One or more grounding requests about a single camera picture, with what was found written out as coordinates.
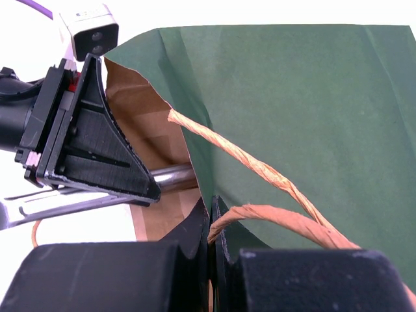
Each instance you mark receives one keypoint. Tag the metal tongs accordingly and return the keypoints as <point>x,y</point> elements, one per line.
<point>26,208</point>

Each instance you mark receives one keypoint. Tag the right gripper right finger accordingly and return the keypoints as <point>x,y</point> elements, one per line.
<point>251,276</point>

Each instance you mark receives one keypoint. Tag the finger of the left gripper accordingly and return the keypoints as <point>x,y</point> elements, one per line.
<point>86,149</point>

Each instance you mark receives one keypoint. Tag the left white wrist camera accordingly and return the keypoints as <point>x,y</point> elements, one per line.
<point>90,28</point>

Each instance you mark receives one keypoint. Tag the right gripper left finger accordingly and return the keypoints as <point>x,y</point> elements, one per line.
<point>170,274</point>

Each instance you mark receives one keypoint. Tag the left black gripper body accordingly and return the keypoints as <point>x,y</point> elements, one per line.
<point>39,123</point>

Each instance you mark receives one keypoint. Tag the green brown paper bag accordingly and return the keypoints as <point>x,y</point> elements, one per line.
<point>304,134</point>

